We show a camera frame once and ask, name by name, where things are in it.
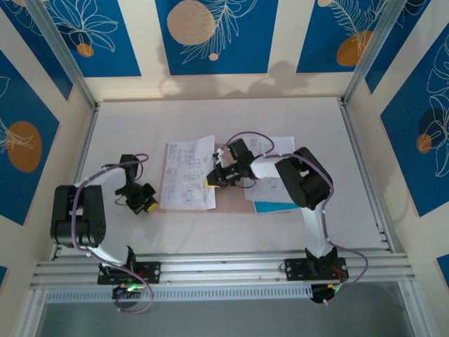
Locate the blue paper booklet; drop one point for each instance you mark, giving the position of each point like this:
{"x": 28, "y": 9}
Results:
{"x": 273, "y": 208}

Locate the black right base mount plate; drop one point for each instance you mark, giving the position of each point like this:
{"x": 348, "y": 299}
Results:
{"x": 294, "y": 269}

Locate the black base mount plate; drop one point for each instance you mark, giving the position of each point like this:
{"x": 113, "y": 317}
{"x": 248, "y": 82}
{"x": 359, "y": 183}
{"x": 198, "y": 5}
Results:
{"x": 151, "y": 272}
{"x": 294, "y": 269}

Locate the black base electronics box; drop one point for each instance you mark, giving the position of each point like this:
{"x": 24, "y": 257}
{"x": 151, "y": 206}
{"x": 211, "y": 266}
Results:
{"x": 322, "y": 295}

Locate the aluminium side rail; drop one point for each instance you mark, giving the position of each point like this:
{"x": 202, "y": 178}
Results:
{"x": 85, "y": 151}
{"x": 366, "y": 175}

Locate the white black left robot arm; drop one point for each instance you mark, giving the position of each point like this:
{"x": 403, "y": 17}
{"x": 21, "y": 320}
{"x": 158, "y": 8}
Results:
{"x": 105, "y": 175}

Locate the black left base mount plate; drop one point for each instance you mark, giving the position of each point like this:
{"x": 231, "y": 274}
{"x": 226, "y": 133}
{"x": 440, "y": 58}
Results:
{"x": 151, "y": 272}

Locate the white printed paper sheet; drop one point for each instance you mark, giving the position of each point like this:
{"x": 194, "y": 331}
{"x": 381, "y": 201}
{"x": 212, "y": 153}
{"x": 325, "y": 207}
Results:
{"x": 280, "y": 144}

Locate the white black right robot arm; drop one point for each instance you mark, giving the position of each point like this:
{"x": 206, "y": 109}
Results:
{"x": 315, "y": 231}

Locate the white sheet with technical drawing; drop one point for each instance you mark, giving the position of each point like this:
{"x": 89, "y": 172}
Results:
{"x": 186, "y": 175}

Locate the aluminium front rail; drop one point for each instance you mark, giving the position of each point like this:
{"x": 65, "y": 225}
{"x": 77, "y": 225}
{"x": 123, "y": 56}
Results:
{"x": 228, "y": 267}

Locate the aluminium frame post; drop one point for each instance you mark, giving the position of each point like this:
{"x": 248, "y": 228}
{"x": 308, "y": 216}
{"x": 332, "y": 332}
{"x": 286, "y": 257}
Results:
{"x": 370, "y": 52}
{"x": 65, "y": 52}

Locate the blue floral wall poster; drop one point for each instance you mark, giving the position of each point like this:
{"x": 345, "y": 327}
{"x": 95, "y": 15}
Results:
{"x": 396, "y": 45}
{"x": 42, "y": 59}
{"x": 315, "y": 35}
{"x": 245, "y": 52}
{"x": 403, "y": 158}
{"x": 115, "y": 52}
{"x": 21, "y": 105}

